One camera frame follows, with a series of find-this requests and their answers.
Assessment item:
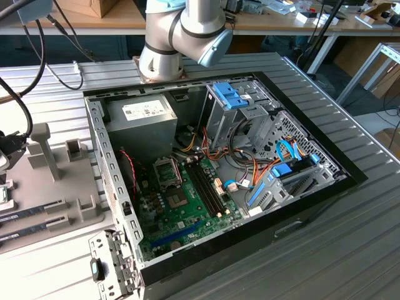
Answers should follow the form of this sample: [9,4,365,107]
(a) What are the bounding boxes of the wire locking lever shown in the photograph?
[171,156,183,186]

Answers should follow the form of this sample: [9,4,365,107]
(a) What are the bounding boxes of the CPU socket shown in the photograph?
[165,187,191,211]

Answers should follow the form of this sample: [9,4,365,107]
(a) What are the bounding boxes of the grey metal drive cage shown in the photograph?
[199,80,276,151]

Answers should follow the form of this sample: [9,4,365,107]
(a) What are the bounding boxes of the black RAM slot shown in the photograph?
[186,162,218,218]
[192,161,224,216]
[196,160,227,215]
[189,161,221,217]

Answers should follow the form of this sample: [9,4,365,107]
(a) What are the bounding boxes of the large blue disk carrier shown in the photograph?
[212,81,251,110]

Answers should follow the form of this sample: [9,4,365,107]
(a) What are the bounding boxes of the grey power supply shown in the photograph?
[104,93,179,163]

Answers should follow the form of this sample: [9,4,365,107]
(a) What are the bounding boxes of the blue plastic latch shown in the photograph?
[247,182,266,207]

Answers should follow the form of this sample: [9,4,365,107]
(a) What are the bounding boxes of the green motherboard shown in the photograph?
[137,154,248,262]

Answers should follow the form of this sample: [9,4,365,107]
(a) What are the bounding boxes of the black case fan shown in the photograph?
[118,146,140,196]

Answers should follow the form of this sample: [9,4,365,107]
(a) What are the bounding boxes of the small blue disk carrier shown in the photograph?
[270,154,319,179]

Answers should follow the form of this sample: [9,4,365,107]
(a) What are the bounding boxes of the blue expansion slot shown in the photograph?
[149,220,203,249]

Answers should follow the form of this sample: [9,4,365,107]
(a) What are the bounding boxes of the grey perforated disk bay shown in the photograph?
[243,109,348,219]

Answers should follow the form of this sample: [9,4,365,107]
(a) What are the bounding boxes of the black PC case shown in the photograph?
[81,71,369,300]

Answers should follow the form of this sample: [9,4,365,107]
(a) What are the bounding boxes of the wooden desk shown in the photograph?
[0,0,148,36]
[231,0,400,37]

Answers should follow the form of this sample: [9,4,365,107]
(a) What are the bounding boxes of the white table leg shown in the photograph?
[306,32,340,76]

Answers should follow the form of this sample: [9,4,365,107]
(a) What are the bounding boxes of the blue black slot latch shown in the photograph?
[89,257,106,282]

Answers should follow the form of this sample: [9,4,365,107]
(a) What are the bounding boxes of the grey parts rack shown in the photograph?
[0,122,106,251]

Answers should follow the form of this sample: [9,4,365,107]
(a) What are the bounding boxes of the small white box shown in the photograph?
[314,14,340,26]
[295,11,316,24]

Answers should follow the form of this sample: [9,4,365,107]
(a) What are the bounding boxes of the brown cardboard box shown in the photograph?
[373,126,400,154]
[67,0,121,19]

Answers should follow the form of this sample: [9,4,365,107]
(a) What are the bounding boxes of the black stand pole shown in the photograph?
[293,0,344,74]

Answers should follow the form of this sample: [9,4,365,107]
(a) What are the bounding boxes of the RAM stick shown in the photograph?
[0,222,53,243]
[0,204,53,224]

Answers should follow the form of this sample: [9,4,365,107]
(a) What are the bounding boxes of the flat cardboard boxes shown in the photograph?
[370,57,400,99]

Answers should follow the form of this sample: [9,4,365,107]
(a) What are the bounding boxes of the open cardboard packet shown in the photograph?
[359,1,394,23]

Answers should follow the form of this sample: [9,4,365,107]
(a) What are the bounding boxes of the yellow black wire bundle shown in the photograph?
[179,131,201,153]

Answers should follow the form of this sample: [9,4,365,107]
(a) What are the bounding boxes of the orange red wire bundle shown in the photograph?
[201,126,282,188]

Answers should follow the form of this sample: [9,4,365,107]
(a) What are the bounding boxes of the red black fan wire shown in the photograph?
[119,149,141,196]

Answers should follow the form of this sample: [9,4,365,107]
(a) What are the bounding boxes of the blue SATA wire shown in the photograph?
[276,139,303,163]

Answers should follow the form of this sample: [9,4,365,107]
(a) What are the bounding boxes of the brown square base plate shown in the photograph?
[132,55,189,86]

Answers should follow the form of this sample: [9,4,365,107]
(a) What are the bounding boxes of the grey cable with plug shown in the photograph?
[46,59,85,91]

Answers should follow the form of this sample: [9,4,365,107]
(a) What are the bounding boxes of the thick black cable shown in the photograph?
[0,76,34,140]

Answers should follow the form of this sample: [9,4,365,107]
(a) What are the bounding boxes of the aluminium frame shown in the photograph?
[336,42,400,107]

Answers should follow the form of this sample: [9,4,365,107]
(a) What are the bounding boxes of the thin black cable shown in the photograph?
[21,14,96,94]

